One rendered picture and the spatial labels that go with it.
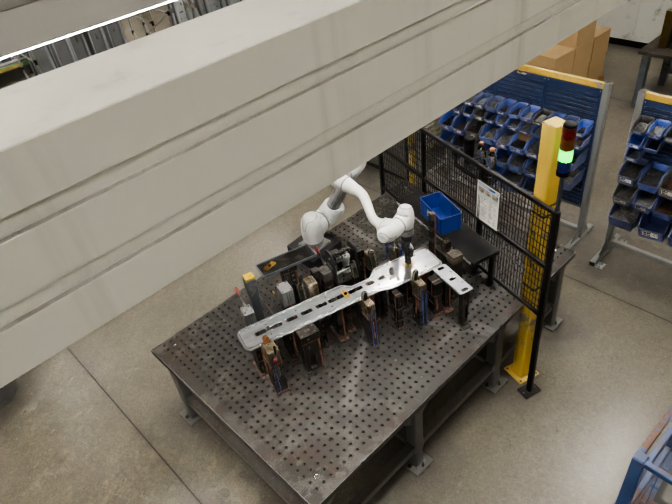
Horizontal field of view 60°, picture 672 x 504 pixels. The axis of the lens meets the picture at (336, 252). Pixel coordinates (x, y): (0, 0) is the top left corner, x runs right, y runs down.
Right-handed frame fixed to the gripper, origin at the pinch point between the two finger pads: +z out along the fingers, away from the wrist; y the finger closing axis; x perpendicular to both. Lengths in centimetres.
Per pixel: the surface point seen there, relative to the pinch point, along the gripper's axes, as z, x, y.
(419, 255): 5.7, 11.6, -4.3
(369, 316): 9.3, -42.8, 21.9
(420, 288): 3.1, -7.6, 24.8
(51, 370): 102, -248, -158
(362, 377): 35, -61, 40
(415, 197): 3, 45, -58
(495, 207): -26, 55, 17
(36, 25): -219, -153, 142
